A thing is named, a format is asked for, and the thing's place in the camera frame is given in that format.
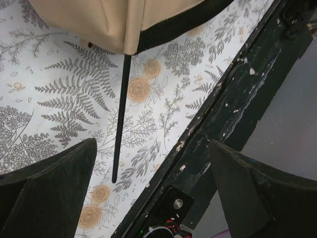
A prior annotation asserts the floral patterned table mat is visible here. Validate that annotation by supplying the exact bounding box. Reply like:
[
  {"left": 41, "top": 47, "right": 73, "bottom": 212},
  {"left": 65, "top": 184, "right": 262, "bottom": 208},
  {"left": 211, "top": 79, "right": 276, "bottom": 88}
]
[{"left": 0, "top": 0, "right": 273, "bottom": 238}]

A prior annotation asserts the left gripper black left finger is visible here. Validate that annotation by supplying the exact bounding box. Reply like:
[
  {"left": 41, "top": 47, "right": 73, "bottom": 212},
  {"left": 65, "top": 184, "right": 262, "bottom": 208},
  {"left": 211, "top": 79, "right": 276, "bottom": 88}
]
[{"left": 0, "top": 138, "right": 97, "bottom": 238}]

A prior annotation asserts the beige fabric pet tent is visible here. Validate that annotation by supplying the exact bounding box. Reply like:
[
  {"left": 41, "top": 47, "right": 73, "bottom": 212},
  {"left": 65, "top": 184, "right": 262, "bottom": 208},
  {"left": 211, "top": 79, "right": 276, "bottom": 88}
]
[{"left": 30, "top": 0, "right": 232, "bottom": 56}]

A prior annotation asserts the black table front frame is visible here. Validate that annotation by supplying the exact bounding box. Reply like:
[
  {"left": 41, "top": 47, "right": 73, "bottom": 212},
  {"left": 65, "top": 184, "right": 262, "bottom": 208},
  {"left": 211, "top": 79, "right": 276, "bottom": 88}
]
[{"left": 113, "top": 0, "right": 317, "bottom": 238}]

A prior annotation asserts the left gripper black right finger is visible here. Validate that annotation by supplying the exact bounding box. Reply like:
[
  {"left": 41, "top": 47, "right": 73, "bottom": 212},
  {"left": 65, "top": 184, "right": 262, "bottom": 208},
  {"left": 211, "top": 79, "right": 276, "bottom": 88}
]
[{"left": 210, "top": 140, "right": 317, "bottom": 238}]

